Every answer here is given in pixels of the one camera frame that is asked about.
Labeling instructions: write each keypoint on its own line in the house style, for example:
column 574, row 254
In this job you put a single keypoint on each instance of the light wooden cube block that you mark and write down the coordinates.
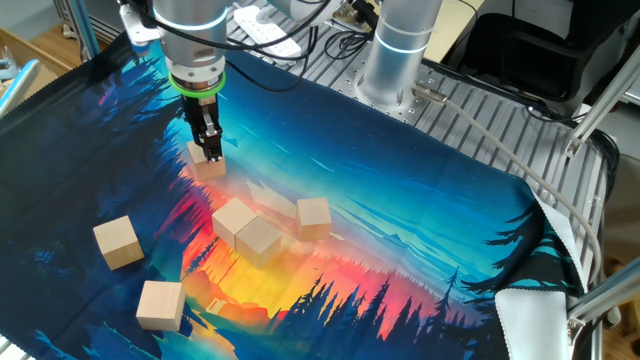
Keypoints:
column 160, row 305
column 314, row 218
column 117, row 242
column 231, row 220
column 210, row 172
column 257, row 242

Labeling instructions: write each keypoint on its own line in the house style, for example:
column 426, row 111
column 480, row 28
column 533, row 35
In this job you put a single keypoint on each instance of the aluminium frame post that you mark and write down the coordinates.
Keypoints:
column 600, row 105
column 605, row 295
column 20, row 85
column 87, row 30

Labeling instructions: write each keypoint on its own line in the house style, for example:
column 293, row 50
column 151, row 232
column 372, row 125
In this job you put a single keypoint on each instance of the brown cardboard box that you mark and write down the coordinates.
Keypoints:
column 45, row 55

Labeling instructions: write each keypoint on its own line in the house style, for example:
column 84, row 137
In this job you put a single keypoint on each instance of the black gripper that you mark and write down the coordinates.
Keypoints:
column 197, row 107

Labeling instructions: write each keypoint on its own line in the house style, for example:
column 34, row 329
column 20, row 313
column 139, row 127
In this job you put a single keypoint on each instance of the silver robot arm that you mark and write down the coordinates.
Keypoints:
column 192, row 40

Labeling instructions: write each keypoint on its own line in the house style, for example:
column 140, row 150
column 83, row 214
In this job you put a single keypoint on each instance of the forest sunset printed cloth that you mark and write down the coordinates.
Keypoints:
column 400, row 200

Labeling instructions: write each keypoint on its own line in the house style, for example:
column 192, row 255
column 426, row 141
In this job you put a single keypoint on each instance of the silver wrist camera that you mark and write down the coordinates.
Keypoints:
column 135, row 25

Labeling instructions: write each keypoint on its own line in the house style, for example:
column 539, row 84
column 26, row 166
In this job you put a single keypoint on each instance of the silver robot mounting plate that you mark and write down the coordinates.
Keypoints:
column 422, row 75

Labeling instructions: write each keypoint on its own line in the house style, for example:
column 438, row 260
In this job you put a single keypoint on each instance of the white power strip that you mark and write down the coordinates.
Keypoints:
column 265, row 30

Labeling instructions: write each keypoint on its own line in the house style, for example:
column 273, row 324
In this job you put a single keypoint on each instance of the beige desk top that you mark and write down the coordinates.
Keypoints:
column 452, row 25

